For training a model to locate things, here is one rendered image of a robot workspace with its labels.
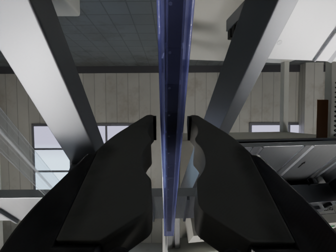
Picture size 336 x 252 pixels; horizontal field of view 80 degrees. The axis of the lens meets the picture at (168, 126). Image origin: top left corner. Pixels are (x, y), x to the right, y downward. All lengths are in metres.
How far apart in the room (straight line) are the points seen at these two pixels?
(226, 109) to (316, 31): 0.13
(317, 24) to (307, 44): 0.02
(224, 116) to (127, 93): 3.48
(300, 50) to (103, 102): 3.66
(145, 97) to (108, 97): 0.67
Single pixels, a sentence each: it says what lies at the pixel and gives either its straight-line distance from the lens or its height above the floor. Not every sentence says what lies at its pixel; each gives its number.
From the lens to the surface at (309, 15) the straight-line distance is 0.27.
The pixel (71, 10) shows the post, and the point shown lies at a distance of 0.22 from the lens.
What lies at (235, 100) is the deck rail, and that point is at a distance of 0.28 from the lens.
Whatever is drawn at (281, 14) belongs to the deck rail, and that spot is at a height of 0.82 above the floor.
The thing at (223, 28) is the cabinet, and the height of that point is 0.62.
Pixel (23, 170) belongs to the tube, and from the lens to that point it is 0.19.
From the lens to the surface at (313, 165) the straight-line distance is 0.59.
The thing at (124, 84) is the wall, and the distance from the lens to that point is 3.77.
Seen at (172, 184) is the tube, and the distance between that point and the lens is 0.18.
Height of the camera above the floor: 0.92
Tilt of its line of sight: 2 degrees up
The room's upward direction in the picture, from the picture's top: 180 degrees clockwise
